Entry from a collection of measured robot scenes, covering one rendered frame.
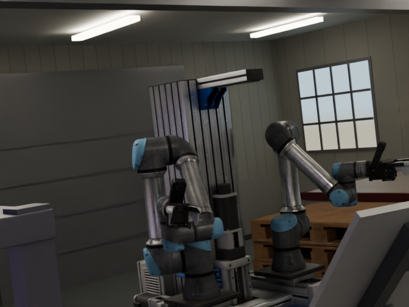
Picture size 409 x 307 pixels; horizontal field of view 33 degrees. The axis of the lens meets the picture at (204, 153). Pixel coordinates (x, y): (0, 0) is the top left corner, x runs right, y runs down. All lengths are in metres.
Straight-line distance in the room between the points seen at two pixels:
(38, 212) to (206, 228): 1.83
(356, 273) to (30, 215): 1.09
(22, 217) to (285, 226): 2.44
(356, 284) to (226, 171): 1.46
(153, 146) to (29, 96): 6.04
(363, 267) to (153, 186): 1.24
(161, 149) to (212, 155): 0.39
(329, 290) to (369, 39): 8.49
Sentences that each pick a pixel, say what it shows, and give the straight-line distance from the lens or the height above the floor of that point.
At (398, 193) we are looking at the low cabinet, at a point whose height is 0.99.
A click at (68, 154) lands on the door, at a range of 8.77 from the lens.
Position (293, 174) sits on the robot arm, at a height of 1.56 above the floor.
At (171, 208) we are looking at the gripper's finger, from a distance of 2.14.
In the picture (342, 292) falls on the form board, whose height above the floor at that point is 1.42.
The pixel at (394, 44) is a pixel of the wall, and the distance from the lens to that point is 9.74.
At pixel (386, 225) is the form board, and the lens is 1.51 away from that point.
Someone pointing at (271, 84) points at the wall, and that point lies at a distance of 11.03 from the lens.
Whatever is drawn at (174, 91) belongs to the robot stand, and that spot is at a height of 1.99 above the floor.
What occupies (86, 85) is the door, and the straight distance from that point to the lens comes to 8.97.
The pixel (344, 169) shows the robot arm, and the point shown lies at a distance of 3.05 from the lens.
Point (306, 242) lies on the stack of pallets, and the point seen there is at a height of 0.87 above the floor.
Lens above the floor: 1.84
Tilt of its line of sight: 3 degrees down
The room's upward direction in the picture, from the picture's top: 7 degrees counter-clockwise
